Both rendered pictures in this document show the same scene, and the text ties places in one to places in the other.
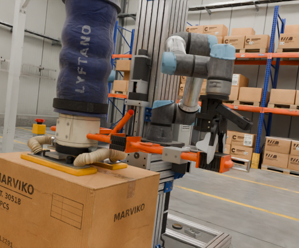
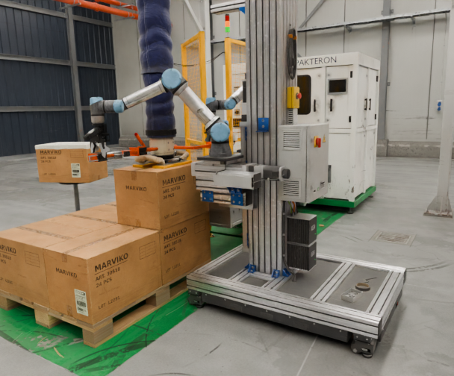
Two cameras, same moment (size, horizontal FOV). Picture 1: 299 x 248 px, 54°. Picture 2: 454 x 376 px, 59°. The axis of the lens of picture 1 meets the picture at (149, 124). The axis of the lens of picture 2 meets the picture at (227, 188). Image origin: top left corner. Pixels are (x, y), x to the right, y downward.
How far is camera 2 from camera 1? 3.15 m
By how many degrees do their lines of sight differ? 88
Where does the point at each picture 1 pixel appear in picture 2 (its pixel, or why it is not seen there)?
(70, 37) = not seen: hidden behind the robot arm
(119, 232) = (131, 196)
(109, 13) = (147, 78)
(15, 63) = (448, 76)
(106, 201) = (119, 177)
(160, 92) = (249, 111)
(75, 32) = not seen: hidden behind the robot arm
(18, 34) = (451, 39)
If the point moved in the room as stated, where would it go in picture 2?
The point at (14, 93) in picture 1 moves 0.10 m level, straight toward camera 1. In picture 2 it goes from (446, 115) to (441, 115)
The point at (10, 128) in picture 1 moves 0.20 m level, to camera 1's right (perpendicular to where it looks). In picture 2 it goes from (442, 159) to (452, 161)
